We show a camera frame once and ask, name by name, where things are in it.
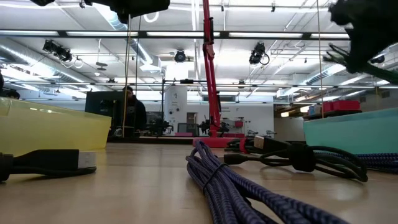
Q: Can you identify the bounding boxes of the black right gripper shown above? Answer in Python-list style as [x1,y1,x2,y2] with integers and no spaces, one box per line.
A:
[331,0,398,74]

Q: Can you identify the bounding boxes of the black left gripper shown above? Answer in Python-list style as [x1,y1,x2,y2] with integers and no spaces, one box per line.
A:
[93,0,171,24]

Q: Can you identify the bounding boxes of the green braided cable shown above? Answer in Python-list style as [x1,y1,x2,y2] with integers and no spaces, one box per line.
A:
[322,42,398,85]

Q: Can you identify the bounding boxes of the purple braided cable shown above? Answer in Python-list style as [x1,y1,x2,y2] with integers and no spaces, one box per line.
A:
[313,151,398,174]
[185,140,351,224]

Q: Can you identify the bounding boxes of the black cable with silver plug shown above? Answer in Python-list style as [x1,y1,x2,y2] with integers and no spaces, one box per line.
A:
[0,149,98,184]

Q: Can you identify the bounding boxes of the black overhead light bar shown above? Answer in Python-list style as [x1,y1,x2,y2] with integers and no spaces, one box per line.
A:
[0,29,352,40]

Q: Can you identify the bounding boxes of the red storage boxes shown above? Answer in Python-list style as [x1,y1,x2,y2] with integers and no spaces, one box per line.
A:
[322,100,361,113]

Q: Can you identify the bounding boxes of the teal plastic tray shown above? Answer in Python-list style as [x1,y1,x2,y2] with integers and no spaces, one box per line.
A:
[303,107,398,156]

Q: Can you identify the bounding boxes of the yellow plastic tray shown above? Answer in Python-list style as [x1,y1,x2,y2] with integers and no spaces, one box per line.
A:
[0,96,112,156]

